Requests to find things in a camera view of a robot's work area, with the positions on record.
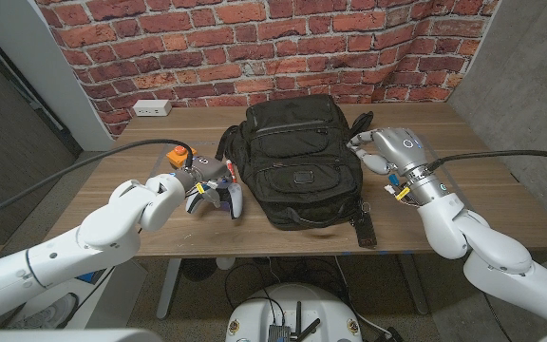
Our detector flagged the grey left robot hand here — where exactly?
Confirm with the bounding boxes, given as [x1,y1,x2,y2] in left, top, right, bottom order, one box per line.
[176,154,236,210]

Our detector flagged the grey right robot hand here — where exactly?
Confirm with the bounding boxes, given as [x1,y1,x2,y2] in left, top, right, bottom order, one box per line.
[347,126,434,178]

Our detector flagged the white black game controller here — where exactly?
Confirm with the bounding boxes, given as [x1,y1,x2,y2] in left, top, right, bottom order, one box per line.
[185,182,245,220]

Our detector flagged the black backpack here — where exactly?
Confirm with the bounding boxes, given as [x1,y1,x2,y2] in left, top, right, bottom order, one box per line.
[215,93,378,249]

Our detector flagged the orange black button block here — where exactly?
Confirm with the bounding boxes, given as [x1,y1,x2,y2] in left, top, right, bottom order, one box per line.
[165,145,198,170]

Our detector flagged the white power strip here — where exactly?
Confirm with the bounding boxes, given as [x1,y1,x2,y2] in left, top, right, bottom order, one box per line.
[132,99,173,118]

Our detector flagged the grey tape strip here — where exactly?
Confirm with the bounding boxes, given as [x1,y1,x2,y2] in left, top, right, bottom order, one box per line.
[413,134,500,249]

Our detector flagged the black round floor base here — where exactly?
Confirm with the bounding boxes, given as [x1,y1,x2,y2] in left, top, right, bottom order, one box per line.
[180,257,217,282]

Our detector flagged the white table leg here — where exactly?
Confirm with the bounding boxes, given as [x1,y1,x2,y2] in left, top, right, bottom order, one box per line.
[155,257,183,320]

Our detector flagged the brick print backdrop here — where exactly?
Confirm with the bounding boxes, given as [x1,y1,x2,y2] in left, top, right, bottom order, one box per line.
[35,0,500,135]

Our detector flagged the white floor platform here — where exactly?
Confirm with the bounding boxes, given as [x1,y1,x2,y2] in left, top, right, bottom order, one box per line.
[2,258,149,330]

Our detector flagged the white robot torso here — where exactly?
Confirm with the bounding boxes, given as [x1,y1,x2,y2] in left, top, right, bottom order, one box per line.
[224,282,364,342]

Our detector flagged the grey sneaker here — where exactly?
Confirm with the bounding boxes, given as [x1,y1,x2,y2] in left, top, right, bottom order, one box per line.
[7,293,79,330]

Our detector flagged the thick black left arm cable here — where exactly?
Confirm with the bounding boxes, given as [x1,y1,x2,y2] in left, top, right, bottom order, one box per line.
[0,138,195,227]

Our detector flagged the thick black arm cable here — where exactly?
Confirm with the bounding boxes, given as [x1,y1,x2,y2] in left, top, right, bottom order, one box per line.
[0,138,195,227]
[424,149,547,172]

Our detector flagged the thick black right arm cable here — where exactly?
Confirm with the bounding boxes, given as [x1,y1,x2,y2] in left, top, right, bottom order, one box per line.
[424,149,547,172]

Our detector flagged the black cables under table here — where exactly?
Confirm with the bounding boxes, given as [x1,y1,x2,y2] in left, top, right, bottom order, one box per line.
[224,257,350,314]

